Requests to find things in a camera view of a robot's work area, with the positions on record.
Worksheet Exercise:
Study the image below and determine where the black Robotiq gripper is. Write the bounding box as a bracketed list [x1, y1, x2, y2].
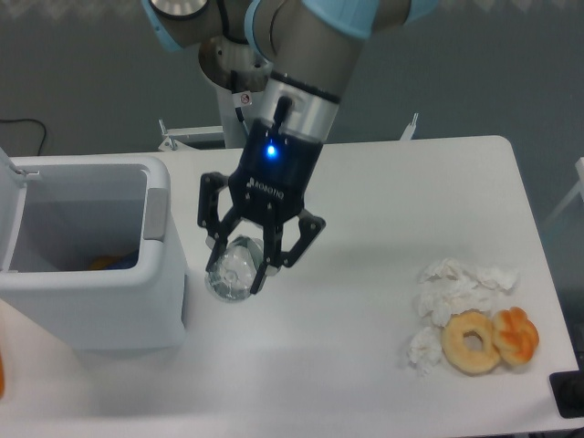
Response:
[197, 120, 326, 294]

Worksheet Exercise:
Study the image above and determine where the clear plastic bottle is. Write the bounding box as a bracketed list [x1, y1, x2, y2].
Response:
[205, 235, 263, 302]

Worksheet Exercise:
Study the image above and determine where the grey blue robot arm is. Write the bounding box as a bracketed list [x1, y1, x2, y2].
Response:
[142, 1, 435, 294]

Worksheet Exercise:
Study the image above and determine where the yellow blue trash in can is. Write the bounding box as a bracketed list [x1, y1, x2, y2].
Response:
[88, 250, 140, 271]

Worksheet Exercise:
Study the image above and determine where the white trash can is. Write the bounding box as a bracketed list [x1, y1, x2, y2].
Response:
[1, 155, 187, 349]

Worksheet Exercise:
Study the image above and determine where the crumpled white tissue middle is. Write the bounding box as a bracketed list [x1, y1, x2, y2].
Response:
[416, 280, 493, 328]

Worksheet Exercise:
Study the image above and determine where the crumpled white tissue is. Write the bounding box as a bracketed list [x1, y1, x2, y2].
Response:
[416, 280, 493, 328]
[475, 266, 519, 293]
[406, 327, 443, 377]
[418, 257, 475, 283]

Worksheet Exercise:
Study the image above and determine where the crumpled white tissue top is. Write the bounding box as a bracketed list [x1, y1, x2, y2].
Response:
[418, 257, 475, 283]

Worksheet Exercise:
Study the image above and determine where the crumpled white tissue bottom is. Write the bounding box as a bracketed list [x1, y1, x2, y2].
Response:
[406, 327, 443, 377]

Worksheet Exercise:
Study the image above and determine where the crumpled white tissue right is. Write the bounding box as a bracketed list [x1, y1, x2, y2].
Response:
[475, 266, 519, 293]

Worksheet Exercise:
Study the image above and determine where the orange glazed twisted bun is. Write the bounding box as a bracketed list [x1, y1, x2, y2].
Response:
[492, 307, 539, 367]

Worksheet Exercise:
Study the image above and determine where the orange object at edge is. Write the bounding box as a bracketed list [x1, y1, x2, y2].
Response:
[0, 353, 5, 400]

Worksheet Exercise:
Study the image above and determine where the black device at edge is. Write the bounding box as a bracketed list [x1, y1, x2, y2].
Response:
[549, 370, 583, 419]

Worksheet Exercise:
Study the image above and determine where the plain ring donut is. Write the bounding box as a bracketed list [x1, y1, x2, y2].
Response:
[441, 311, 501, 375]

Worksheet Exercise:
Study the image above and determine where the black floor cable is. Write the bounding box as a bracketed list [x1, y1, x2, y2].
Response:
[0, 118, 48, 154]

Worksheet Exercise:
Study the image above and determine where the white frame at right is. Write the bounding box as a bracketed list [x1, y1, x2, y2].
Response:
[542, 157, 583, 232]

